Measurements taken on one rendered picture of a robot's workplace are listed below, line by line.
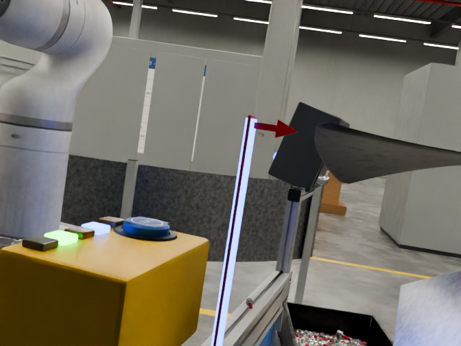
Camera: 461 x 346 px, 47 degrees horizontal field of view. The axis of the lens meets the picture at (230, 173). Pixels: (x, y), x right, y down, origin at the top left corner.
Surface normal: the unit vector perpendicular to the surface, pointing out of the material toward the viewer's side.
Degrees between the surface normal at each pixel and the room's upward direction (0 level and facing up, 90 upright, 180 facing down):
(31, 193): 89
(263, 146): 90
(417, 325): 55
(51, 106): 85
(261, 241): 90
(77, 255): 0
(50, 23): 111
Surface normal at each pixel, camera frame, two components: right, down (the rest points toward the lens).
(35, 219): 0.59, 0.15
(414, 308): -0.69, -0.65
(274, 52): -0.11, 0.07
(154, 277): 0.95, 0.17
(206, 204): 0.34, 0.14
